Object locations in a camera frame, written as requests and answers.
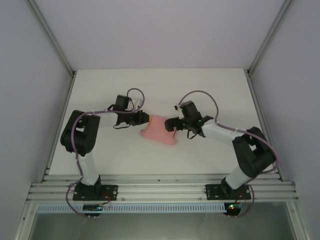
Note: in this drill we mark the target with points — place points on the pink cloth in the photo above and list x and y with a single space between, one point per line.
157 131

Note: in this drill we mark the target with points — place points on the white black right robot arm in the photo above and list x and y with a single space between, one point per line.
252 150

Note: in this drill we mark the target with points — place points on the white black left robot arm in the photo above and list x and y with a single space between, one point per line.
80 130

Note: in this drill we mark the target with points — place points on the aluminium mounting rail bed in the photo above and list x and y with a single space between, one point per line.
160 187

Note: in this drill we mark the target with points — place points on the aluminium table side rail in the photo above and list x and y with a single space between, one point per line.
61 105
260 112

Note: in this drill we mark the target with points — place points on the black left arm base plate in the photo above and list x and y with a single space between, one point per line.
110 191

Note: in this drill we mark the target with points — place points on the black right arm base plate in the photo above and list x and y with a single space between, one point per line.
213 191

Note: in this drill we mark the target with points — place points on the aluminium frame post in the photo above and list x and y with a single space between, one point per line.
52 40
270 35

